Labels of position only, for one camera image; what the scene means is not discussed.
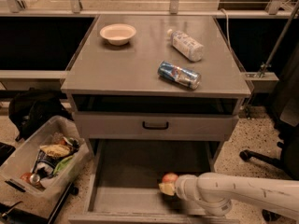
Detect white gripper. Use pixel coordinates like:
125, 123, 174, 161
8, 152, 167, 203
159, 175, 200, 201

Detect red apple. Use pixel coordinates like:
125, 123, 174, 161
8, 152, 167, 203
162, 173, 178, 183

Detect clear plastic water bottle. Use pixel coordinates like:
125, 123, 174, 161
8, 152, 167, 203
167, 29, 204, 62

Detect open grey drawer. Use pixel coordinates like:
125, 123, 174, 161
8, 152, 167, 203
69, 140, 239, 224

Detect grey drawer cabinet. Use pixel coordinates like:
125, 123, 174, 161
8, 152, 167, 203
60, 14, 252, 224

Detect closed grey drawer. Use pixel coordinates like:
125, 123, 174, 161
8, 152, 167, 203
74, 112, 238, 141

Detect green snack bag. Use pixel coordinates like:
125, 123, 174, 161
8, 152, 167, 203
53, 155, 73, 176

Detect blue soda can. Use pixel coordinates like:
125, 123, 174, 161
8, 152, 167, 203
157, 62, 201, 90

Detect yellow chip bag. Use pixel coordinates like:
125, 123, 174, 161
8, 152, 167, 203
40, 144, 71, 158

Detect blue white snack bag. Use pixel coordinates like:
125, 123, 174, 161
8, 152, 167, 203
32, 150, 57, 178

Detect clear plastic bin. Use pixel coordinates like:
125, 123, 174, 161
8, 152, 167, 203
0, 116, 90, 217

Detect silver can in bin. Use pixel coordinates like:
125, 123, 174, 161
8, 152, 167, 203
29, 174, 40, 185

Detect black office chair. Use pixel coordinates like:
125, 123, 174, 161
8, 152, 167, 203
238, 44, 299, 222

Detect black backpack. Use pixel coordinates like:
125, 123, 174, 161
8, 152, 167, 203
8, 89, 72, 142

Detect white bowl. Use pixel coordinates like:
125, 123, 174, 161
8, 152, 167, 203
100, 23, 136, 46

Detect metal support rod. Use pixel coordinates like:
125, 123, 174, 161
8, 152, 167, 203
255, 0, 299, 78

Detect black drawer handle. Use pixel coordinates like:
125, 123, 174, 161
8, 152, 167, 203
142, 121, 169, 130

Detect white cable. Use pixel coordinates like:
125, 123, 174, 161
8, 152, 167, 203
220, 7, 233, 49

